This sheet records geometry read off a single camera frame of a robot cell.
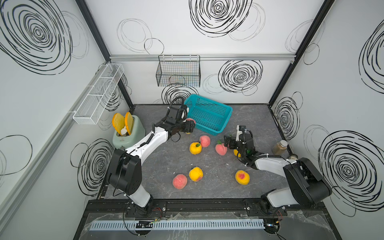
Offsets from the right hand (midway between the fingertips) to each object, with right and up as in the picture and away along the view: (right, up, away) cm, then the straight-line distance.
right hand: (231, 136), depth 91 cm
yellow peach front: (-22, -19, -11) cm, 31 cm away
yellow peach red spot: (+2, -20, -13) cm, 24 cm away
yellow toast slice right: (-60, +10, -7) cm, 62 cm away
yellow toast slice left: (-65, +9, -9) cm, 67 cm away
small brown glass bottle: (+28, -6, -4) cm, 29 cm away
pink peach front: (-31, -22, -14) cm, 40 cm away
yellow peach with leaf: (-22, -7, -2) cm, 23 cm away
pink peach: (-16, -3, +2) cm, 17 cm away
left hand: (-26, +8, -4) cm, 27 cm away
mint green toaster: (-55, +3, -7) cm, 56 cm away
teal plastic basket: (-11, +13, +21) cm, 27 cm away
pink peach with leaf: (-7, -7, -2) cm, 10 cm away
